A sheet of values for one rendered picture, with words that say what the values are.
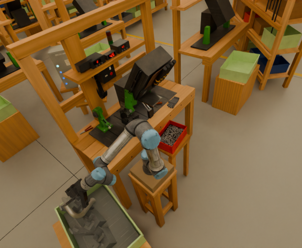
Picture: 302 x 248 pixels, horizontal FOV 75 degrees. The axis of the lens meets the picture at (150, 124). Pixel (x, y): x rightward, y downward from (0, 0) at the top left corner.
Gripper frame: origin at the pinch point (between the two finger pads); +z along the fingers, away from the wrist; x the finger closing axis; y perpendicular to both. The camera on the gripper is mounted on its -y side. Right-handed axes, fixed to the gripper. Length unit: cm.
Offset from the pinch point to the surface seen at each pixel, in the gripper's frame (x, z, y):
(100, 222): -20.0, 6.5, -27.1
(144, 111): -120, -50, 23
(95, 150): -75, 5, 22
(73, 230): 3.1, 5.0, -15.4
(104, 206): -34.9, 7.1, -22.1
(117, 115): -114, -23, 41
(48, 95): -45, -11, 82
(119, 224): -25.9, -0.9, -38.4
